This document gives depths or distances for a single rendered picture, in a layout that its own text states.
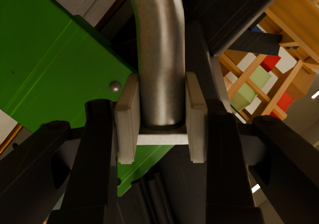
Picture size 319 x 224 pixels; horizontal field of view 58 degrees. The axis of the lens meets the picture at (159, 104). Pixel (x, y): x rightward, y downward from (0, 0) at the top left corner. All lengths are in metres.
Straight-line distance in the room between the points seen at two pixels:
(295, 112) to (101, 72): 9.46
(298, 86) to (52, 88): 4.10
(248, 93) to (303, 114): 6.21
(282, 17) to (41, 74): 0.85
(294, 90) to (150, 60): 4.14
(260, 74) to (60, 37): 3.68
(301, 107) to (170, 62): 9.52
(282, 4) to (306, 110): 8.76
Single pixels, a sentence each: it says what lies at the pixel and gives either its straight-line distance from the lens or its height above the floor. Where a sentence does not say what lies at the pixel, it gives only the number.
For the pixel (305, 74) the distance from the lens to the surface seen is 4.57.
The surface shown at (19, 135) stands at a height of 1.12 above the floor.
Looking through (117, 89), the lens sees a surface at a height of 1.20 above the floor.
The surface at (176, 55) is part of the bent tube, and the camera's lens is 0.17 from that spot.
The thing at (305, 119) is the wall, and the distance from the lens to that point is 9.78.
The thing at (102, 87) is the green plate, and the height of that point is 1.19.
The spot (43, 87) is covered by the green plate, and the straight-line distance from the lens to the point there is 0.29.
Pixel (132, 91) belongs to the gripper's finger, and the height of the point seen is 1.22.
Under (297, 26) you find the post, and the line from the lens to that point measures 1.03.
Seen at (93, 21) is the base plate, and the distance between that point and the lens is 0.91.
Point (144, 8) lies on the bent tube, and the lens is 0.17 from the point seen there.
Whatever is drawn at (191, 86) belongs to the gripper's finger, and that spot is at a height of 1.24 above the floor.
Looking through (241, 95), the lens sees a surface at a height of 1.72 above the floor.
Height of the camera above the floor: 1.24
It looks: 2 degrees down
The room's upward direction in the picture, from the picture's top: 135 degrees clockwise
